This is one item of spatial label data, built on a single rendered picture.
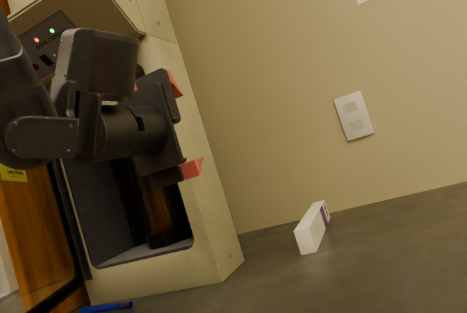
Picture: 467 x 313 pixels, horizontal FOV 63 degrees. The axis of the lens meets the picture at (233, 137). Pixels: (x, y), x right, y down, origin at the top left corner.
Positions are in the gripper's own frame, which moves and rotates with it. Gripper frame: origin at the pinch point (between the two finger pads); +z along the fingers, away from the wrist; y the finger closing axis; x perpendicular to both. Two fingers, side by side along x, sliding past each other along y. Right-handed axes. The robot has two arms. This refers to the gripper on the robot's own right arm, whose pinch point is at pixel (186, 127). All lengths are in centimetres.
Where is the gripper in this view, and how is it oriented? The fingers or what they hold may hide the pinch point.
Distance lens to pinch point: 54.6
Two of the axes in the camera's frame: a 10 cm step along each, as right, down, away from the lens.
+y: -3.0, -9.5, 0.7
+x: -8.7, 3.0, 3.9
